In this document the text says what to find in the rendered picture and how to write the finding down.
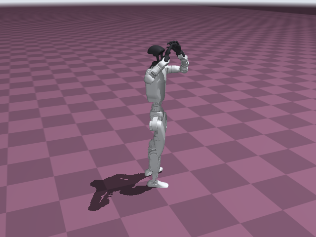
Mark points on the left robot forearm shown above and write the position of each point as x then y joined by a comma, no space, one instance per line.
184,60

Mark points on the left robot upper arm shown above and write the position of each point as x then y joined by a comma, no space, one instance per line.
175,69

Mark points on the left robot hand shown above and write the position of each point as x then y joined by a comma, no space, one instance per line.
177,48

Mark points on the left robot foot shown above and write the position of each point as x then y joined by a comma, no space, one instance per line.
148,172

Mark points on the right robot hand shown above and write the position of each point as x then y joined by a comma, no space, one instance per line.
166,56

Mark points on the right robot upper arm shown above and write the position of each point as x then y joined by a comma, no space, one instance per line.
149,79

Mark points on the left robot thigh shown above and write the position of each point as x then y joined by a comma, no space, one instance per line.
164,121

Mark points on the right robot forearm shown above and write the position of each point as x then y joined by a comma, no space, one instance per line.
158,68

